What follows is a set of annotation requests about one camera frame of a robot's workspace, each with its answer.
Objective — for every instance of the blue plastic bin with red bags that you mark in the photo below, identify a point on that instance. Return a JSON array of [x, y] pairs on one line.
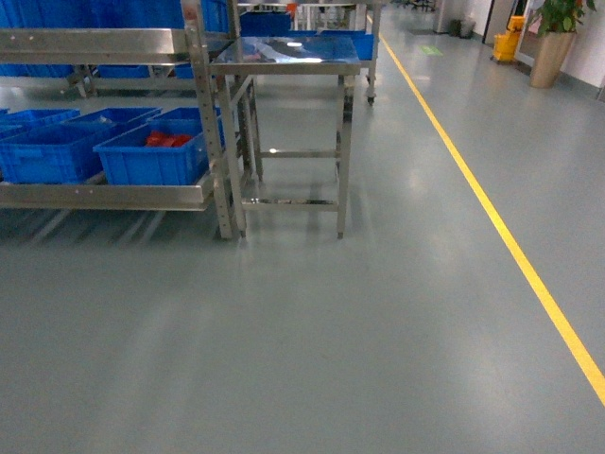
[[126, 160]]

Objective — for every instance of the stainless steel shelf rack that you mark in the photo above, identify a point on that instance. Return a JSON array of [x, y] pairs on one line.
[[153, 46]]

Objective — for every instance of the empty blue plastic bin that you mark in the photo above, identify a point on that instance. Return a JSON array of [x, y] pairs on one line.
[[63, 153]]

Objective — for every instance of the blue plastic bin left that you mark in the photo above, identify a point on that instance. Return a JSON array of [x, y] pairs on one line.
[[13, 124]]

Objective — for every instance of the red bubble wrap bags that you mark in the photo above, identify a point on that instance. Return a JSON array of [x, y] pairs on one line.
[[159, 139]]

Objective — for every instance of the small stainless steel table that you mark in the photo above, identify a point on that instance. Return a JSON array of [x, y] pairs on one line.
[[314, 80]]

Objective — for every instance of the yellow mop bucket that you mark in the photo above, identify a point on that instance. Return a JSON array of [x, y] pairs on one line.
[[505, 44]]

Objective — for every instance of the tan tall planter pot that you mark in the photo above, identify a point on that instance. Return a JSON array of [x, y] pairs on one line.
[[551, 55]]

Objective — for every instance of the green potted plant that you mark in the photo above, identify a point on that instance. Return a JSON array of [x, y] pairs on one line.
[[559, 16]]

